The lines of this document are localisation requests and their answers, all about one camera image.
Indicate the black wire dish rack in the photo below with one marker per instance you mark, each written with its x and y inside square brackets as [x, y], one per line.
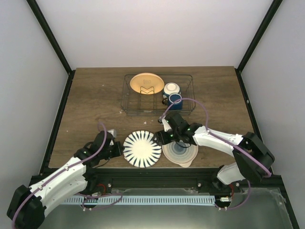
[150, 102]

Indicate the cream and teal bowl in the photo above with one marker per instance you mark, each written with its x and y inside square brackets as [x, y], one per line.
[170, 88]

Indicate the black frame post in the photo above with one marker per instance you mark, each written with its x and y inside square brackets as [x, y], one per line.
[49, 34]
[259, 34]

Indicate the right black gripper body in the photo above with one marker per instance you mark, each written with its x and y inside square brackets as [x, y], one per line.
[161, 136]

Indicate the orange plastic plate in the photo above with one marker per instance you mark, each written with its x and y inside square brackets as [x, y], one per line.
[147, 83]

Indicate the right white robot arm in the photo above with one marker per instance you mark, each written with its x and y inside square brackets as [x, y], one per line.
[253, 159]

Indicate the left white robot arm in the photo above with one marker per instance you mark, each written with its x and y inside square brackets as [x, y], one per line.
[30, 205]

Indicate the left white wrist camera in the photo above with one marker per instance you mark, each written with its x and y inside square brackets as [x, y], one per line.
[113, 133]

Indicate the dark blue mug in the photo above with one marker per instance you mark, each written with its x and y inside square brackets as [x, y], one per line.
[173, 101]

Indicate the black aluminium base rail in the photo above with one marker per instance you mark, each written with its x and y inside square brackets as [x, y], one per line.
[201, 179]

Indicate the left black frame post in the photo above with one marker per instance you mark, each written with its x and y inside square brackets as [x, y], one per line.
[49, 34]

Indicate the clear plastic lidded bowl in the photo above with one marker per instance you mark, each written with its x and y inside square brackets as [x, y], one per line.
[180, 153]

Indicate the light blue slotted cable duct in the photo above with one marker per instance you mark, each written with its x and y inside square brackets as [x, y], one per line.
[155, 200]

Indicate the right black frame post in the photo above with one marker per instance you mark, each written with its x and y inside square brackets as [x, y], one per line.
[259, 34]

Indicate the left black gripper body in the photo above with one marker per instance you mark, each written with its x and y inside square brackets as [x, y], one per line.
[115, 153]

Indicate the white blue striped plate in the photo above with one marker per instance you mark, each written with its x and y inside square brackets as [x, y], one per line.
[140, 150]

